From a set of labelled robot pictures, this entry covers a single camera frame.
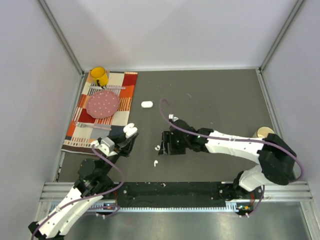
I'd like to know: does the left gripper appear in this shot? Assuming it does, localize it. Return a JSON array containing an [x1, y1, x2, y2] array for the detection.
[[99, 128, 138, 177]]

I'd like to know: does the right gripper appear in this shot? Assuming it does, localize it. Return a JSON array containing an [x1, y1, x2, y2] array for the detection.
[[159, 131, 190, 156]]

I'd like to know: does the white charging case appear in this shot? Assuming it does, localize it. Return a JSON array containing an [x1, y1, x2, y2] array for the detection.
[[123, 123, 138, 138], [140, 101, 154, 109]]

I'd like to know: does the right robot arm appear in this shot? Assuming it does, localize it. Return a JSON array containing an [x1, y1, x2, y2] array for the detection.
[[158, 118, 297, 200]]

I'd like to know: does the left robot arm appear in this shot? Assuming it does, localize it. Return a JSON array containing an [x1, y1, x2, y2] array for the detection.
[[28, 128, 139, 240]]

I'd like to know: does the patchwork orange placemat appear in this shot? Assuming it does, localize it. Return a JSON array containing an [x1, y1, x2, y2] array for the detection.
[[61, 71, 138, 154]]

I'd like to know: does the pink polka dot plate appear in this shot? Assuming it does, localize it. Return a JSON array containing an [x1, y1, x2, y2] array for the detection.
[[86, 90, 120, 119]]

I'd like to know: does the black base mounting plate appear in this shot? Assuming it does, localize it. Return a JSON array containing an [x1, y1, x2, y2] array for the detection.
[[99, 181, 266, 208]]

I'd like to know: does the yellow mug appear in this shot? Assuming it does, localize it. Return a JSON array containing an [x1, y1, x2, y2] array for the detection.
[[90, 66, 109, 87]]

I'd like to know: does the cream dotted mug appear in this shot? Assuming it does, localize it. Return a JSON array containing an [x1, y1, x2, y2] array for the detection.
[[253, 126, 275, 138]]

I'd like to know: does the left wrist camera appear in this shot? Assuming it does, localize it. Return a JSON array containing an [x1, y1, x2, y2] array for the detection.
[[90, 137, 117, 157]]

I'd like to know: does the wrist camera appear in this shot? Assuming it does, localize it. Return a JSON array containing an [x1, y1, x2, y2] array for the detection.
[[90, 137, 117, 157], [168, 114, 179, 123]]

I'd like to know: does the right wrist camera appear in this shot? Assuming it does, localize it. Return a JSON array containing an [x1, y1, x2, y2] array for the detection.
[[168, 114, 179, 123]]

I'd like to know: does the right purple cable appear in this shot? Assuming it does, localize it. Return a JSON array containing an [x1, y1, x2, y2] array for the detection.
[[159, 99, 305, 218]]

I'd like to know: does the purple cable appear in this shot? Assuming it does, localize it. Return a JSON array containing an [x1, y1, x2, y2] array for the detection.
[[29, 143, 125, 240], [159, 99, 305, 218]]

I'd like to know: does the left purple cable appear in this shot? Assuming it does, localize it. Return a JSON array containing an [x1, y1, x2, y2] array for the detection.
[[29, 143, 125, 240]]

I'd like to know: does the white cable duct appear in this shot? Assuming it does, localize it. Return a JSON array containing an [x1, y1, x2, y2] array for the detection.
[[87, 202, 252, 213]]

